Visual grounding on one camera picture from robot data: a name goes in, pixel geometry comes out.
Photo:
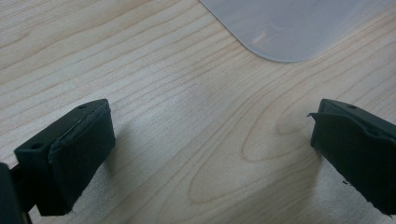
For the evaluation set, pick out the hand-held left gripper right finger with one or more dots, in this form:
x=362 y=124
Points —
x=358 y=149

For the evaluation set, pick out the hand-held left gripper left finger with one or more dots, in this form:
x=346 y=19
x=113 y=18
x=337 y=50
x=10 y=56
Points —
x=68 y=155

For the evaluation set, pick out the translucent white plastic mat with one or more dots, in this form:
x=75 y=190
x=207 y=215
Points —
x=289 y=26

